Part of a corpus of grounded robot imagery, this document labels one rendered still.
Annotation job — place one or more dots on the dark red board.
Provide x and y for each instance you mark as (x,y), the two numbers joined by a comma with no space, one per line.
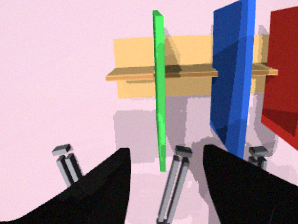
(280,102)

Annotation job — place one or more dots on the green board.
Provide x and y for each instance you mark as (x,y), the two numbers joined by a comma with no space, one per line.
(159,84)

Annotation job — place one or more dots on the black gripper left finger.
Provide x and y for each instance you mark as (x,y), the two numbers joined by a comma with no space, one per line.
(100,197)

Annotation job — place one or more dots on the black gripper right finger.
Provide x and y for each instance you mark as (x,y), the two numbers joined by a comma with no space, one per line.
(245,194)

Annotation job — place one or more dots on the dark blue board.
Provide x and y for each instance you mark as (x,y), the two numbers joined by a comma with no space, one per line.
(232,55)

